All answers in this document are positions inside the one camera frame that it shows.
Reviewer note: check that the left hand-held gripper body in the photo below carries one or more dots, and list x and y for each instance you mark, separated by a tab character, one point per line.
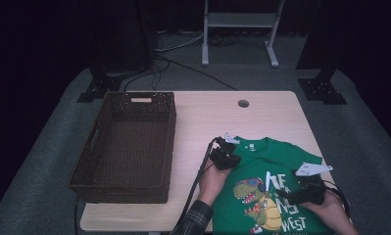
222	153

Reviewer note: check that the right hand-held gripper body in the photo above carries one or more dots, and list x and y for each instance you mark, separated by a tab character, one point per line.
312	194

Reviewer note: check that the green printed t-shirt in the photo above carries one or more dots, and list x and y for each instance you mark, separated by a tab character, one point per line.
271	156

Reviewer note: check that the black metal stand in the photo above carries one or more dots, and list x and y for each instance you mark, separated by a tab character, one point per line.
100	86
320	89

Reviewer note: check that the person's right hand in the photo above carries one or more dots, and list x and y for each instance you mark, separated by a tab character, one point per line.
335	212

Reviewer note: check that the person's left hand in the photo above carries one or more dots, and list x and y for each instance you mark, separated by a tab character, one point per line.
212	182

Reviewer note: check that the white metal stand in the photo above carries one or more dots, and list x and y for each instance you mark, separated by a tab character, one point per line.
242	19

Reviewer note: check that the brown wicker basket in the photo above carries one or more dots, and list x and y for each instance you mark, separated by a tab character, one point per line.
131	147

